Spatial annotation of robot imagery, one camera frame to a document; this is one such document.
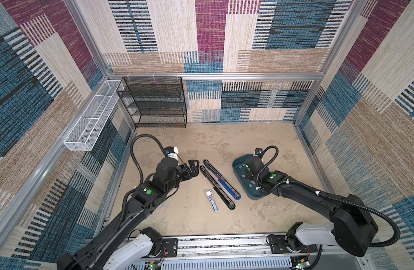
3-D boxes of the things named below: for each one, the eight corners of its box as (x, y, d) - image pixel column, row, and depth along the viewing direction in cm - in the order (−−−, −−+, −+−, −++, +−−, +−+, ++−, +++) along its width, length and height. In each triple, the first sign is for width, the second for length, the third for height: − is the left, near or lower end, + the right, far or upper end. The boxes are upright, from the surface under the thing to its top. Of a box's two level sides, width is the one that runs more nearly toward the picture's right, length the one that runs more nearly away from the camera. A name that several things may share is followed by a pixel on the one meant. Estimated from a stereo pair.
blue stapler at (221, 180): (236, 202, 87) (237, 200, 86) (202, 163, 102) (202, 161, 100) (240, 198, 88) (241, 196, 87) (206, 160, 103) (206, 158, 101)
